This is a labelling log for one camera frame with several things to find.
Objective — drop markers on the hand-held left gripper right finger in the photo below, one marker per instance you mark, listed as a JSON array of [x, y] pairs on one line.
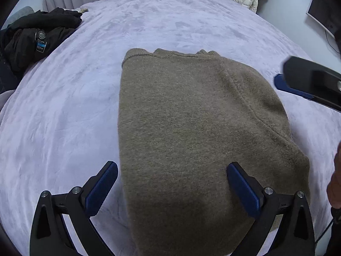
[[243, 189]]

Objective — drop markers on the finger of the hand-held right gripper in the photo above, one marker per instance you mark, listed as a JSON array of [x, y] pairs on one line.
[[306, 77]]

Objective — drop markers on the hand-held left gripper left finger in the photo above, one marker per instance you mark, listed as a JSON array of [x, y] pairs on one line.
[[102, 186]]

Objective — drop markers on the brown knit sweater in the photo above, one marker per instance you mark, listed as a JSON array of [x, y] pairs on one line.
[[191, 138]]

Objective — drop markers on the person's right hand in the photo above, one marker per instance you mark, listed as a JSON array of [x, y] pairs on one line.
[[335, 181]]

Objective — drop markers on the black flat screen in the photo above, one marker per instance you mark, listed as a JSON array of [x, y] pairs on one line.
[[323, 10]]

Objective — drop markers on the lilac fleece blanket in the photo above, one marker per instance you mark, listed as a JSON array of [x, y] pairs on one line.
[[74, 106]]

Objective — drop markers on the grey cloth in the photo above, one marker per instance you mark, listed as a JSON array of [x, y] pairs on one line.
[[5, 98]]

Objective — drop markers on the dark blue jeans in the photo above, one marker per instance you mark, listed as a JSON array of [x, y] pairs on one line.
[[5, 74]]

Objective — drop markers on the black jacket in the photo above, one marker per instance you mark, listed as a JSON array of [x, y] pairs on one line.
[[37, 34]]

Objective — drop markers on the small beige cloth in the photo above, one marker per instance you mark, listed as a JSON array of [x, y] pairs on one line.
[[84, 10]]

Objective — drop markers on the grey upholstered headboard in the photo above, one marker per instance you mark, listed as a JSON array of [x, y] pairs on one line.
[[22, 13]]

